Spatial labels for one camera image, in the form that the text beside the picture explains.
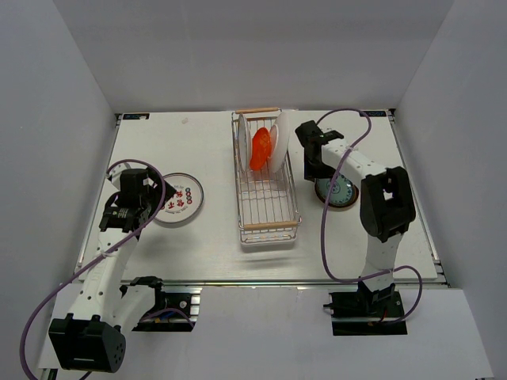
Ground orange plastic plate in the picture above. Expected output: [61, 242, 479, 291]
[250, 127, 273, 171]

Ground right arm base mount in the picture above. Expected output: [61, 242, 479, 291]
[323, 282, 408, 336]

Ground plain white plate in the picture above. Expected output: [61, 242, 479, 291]
[269, 112, 291, 173]

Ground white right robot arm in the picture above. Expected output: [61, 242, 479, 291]
[295, 120, 416, 316]

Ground white drip tray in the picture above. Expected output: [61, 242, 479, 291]
[239, 230, 297, 248]

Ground left table corner label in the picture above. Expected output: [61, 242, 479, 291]
[122, 113, 150, 120]

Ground table corner label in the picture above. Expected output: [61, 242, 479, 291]
[122, 113, 150, 120]
[363, 110, 387, 118]

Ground right table corner label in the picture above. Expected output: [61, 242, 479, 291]
[363, 110, 387, 118]

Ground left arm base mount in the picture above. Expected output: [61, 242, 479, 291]
[120, 276, 199, 333]

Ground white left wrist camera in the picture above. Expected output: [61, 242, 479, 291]
[107, 163, 126, 191]

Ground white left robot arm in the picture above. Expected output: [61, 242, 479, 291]
[48, 164, 176, 373]

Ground white plate red characters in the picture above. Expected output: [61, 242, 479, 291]
[154, 173, 204, 227]

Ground metal wire dish rack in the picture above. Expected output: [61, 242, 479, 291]
[231, 108, 301, 233]

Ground teal blue patterned plate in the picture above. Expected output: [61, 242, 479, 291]
[314, 174, 359, 209]

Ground white plate green red rim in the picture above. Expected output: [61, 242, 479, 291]
[238, 114, 252, 172]

